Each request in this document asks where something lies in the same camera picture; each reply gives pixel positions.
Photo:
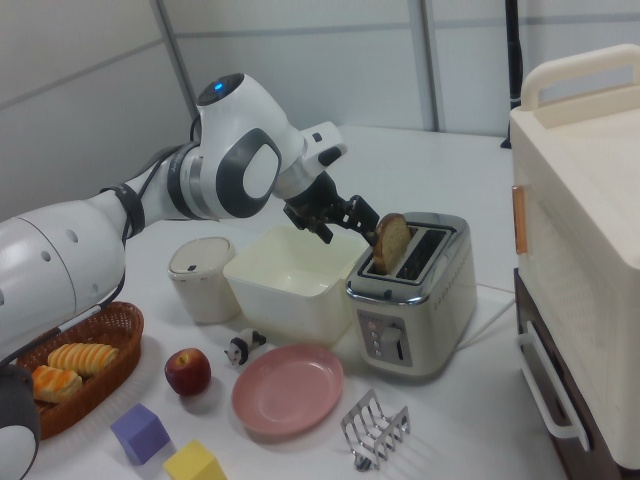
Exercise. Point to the small panda figurine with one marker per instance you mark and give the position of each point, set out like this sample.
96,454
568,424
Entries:
240,347

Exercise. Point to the cream and chrome toaster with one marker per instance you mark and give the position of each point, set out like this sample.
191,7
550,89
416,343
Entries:
440,310

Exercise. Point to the small cream lidded bin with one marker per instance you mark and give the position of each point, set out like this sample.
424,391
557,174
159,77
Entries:
200,295

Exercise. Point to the metal toast rack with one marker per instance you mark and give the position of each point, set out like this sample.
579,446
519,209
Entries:
372,430

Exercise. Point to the yellow foam cube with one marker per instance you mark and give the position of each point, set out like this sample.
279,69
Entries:
192,462

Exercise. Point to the orange glazed pastry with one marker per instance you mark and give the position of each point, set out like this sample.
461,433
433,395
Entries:
55,384

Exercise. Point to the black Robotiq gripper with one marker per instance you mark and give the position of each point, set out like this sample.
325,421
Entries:
317,202

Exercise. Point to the purple foam cube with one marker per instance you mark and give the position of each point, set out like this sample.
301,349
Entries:
140,435

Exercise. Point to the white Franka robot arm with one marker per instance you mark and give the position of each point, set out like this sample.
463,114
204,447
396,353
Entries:
50,260

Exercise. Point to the black vertical pole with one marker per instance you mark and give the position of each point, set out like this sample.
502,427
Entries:
515,50

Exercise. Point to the striped bread roll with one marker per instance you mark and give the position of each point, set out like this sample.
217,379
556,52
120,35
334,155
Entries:
82,357

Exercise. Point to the brown wicker basket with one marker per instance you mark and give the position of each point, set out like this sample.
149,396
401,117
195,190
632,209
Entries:
115,325

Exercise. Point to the pink plate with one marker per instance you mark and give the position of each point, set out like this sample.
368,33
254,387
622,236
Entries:
287,390

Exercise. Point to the red apple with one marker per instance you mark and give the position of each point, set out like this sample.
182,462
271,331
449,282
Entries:
187,372

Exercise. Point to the cream rectangular plastic container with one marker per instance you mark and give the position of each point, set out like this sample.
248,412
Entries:
280,310

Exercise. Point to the brown bread slice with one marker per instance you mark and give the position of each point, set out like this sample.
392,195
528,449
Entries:
392,242

